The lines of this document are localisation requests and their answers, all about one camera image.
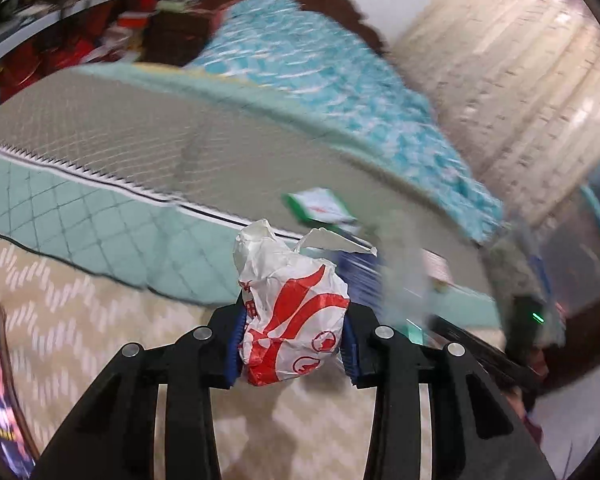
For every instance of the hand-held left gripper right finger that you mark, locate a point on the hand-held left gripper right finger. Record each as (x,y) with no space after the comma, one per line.
(351,355)

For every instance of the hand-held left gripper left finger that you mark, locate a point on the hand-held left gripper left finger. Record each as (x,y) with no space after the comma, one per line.
(234,347)

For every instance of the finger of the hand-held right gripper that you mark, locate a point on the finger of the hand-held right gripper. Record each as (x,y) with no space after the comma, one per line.
(480,355)

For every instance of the white red-printed plastic bag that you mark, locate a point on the white red-printed plastic bag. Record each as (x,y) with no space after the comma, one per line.
(290,310)

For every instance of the dark wooden cabinet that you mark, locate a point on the dark wooden cabinet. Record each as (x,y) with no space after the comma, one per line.
(585,340)

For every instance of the blue box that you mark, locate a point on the blue box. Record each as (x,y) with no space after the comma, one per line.
(362,275)

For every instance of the beige zigzag blanket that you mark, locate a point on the beige zigzag blanket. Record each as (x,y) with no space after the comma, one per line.
(105,310)

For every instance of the green and white packet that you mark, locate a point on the green and white packet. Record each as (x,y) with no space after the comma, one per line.
(320,205)

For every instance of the green quilted mattress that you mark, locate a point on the green quilted mattress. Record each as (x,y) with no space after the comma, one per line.
(80,195)

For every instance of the beige patterned curtain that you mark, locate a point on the beige patterned curtain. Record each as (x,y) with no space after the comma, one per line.
(505,60)

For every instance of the teal patterned blanket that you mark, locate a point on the teal patterned blanket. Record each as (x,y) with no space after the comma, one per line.
(330,60)

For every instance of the pile of red packages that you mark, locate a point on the pile of red packages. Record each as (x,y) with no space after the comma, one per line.
(70,55)

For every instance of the white shelf rack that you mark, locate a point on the white shelf rack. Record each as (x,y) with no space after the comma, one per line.
(55,15)

